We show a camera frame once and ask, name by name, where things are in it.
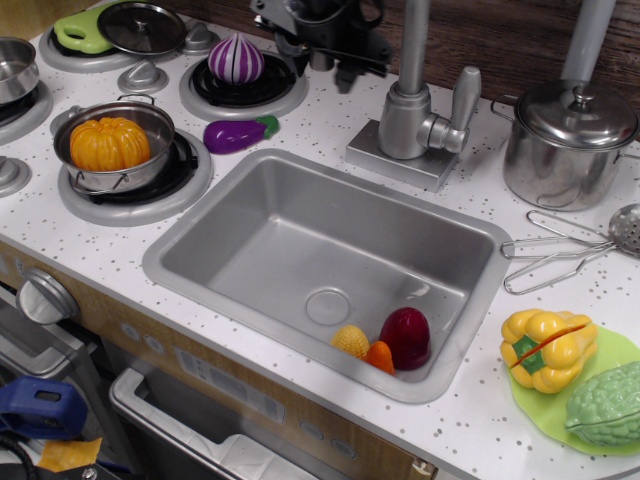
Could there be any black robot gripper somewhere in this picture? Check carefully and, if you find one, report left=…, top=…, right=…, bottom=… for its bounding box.
left=250, top=0, right=392, bottom=94

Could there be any silver toy faucet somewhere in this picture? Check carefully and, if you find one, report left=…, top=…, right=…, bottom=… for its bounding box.
left=345, top=1, right=482, bottom=192

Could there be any back right stove burner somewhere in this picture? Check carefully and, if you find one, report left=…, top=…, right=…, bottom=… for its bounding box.
left=179, top=51, right=309, bottom=122

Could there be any purple white toy onion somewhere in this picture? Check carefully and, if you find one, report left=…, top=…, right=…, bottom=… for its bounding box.
left=207, top=33, right=265, bottom=86

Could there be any purple toy eggplant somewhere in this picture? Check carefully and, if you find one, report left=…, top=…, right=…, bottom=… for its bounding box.
left=203, top=115, right=280, bottom=155

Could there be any grey stove knob back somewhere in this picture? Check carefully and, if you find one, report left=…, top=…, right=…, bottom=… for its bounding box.
left=179, top=22, right=220, bottom=56

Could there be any grey stove knob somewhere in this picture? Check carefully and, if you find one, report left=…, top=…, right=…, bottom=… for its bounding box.
left=0, top=156, right=31, bottom=198
left=117, top=60, right=169, bottom=94
left=179, top=22, right=220, bottom=56

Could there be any front stove burner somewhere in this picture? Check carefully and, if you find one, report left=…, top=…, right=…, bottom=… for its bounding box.
left=57, top=130, right=213, bottom=227

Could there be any grey stove knob centre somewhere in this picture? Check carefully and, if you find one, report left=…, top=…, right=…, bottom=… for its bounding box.
left=117, top=60, right=169, bottom=94

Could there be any steel pot lid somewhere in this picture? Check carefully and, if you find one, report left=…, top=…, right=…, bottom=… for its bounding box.
left=97, top=1, right=187, bottom=55

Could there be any orange toy pumpkin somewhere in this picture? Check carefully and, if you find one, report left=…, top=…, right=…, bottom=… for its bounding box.
left=69, top=117, right=151, bottom=172

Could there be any green toy cutting board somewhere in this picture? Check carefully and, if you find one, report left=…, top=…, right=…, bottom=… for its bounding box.
left=53, top=5, right=113, bottom=55

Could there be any grey toy sink basin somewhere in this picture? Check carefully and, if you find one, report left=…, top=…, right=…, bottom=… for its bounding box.
left=143, top=149, right=509, bottom=404

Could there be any tall steel pot with lid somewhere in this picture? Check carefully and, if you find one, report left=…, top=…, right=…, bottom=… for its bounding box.
left=490, top=79, right=639, bottom=211

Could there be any back left stove burner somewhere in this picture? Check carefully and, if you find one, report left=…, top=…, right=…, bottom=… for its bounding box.
left=38, top=27, right=142, bottom=74

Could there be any yellow toy corn piece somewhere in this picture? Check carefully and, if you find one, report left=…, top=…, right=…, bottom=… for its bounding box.
left=330, top=325, right=370, bottom=360

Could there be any grey vertical pole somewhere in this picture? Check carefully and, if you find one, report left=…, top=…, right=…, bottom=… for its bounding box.
left=560, top=0, right=617, bottom=82

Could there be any dark red toy beet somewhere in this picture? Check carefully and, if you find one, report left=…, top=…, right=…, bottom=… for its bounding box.
left=379, top=307, right=431, bottom=371

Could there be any orange toy carrot piece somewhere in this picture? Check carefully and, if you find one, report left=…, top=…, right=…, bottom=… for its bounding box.
left=365, top=341, right=396, bottom=376

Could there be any steel pot at left edge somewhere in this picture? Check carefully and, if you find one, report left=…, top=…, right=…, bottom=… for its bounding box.
left=0, top=37, right=39, bottom=105

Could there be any left edge stove burner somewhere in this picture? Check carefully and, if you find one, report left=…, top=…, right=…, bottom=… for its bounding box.
left=1, top=81, right=53, bottom=145

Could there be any grey stove knob left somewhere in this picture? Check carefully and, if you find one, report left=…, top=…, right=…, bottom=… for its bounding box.
left=0, top=156, right=31, bottom=198

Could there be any steel slotted spoon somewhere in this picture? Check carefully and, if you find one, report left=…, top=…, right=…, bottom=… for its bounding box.
left=500, top=205, right=639, bottom=260

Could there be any yellow toy bell pepper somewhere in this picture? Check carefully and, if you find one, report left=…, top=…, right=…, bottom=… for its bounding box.
left=500, top=309, right=599, bottom=394

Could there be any silver oven dial knob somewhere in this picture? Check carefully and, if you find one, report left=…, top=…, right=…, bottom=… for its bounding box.
left=15, top=268, right=79, bottom=325

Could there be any grey dishwasher door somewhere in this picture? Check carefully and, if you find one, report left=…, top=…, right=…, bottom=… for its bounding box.
left=109, top=367, right=345, bottom=479

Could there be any light green plate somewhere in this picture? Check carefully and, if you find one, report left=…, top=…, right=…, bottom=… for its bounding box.
left=509, top=327, right=639, bottom=457

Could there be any green toy bitter gourd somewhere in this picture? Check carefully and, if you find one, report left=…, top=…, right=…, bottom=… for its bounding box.
left=564, top=361, right=639, bottom=447

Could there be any blue clamp tool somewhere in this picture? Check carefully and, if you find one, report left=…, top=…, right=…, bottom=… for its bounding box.
left=1, top=376, right=89, bottom=440

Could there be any yellow tape piece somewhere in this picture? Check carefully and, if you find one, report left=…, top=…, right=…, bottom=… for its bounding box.
left=37, top=438, right=103, bottom=473

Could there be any steel pan with handles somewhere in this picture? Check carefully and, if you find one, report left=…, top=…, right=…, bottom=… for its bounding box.
left=53, top=98, right=175, bottom=195

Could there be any steel wire utensil handle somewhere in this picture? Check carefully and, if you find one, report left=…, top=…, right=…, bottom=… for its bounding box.
left=500, top=209, right=613, bottom=295

